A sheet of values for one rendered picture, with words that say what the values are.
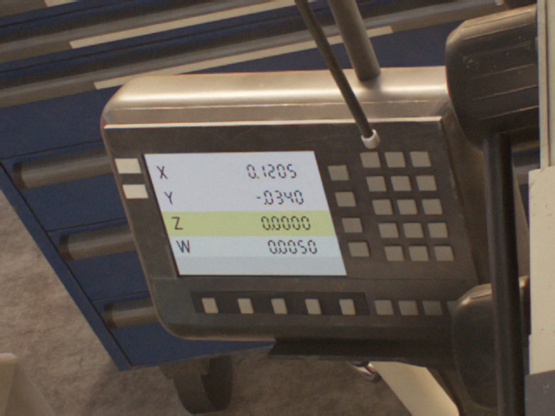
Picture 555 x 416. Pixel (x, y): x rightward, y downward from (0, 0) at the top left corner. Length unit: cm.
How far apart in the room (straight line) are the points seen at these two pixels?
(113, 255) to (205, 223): 125
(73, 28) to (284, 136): 104
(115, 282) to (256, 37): 52
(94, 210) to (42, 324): 63
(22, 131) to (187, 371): 52
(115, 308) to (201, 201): 133
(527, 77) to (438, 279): 84
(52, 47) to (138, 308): 49
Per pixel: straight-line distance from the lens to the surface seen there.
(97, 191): 346
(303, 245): 227
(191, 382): 376
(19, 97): 332
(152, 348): 369
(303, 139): 221
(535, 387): 118
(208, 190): 228
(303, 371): 383
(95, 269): 357
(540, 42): 138
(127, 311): 360
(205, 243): 231
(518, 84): 141
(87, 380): 398
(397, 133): 218
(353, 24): 218
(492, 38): 142
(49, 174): 341
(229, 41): 322
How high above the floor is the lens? 276
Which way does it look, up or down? 43 degrees down
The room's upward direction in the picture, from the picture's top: 29 degrees counter-clockwise
